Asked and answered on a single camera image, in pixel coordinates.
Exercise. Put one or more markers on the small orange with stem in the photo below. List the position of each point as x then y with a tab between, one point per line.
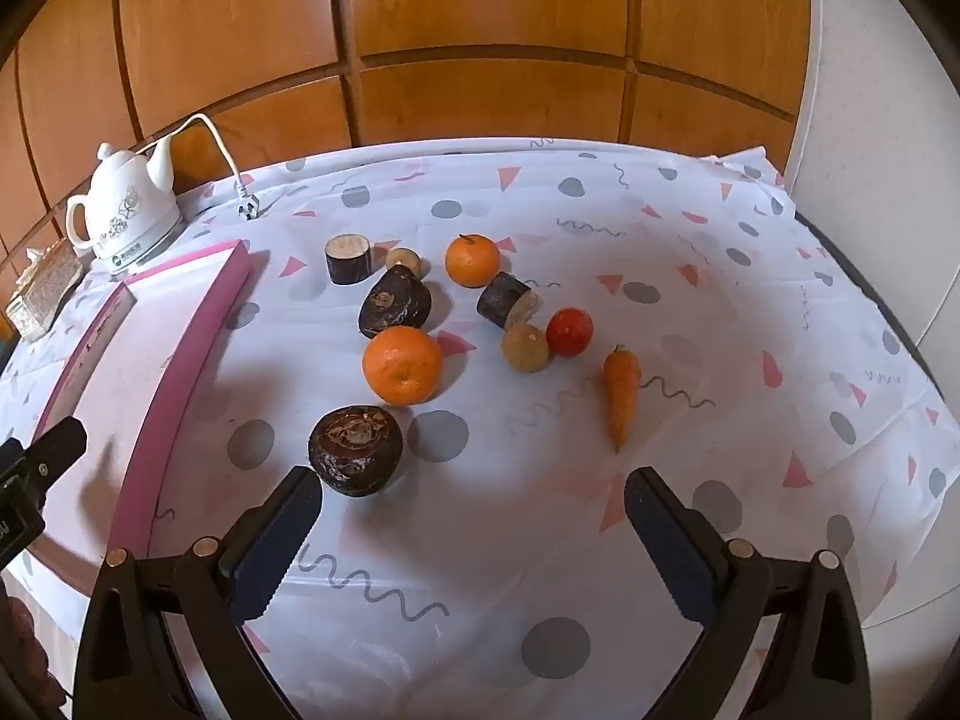
472	261

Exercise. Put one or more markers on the pink-rimmed white tray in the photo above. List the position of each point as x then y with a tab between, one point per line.
202	330

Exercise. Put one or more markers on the orange carrot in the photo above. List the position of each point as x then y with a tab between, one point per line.
622	394

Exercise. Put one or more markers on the white ceramic electric kettle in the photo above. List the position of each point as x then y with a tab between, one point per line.
127	214

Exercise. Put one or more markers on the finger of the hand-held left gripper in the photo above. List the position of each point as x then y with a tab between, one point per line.
46	450

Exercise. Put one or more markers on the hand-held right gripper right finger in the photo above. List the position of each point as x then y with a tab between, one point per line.
675	549

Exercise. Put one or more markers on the small tan round fruit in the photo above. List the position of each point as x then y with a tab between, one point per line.
406	261

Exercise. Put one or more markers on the white patterned tablecloth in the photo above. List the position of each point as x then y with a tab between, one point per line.
525	187

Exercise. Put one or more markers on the person's left hand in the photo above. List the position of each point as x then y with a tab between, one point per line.
19	652

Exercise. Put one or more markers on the red tomato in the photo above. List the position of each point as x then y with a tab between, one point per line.
570	331

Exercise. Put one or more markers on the dark brown water chestnut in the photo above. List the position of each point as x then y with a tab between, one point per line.
395	304
356	451

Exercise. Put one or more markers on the large orange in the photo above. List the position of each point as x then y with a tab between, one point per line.
402	364

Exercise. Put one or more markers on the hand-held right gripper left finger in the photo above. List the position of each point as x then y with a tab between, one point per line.
270	549

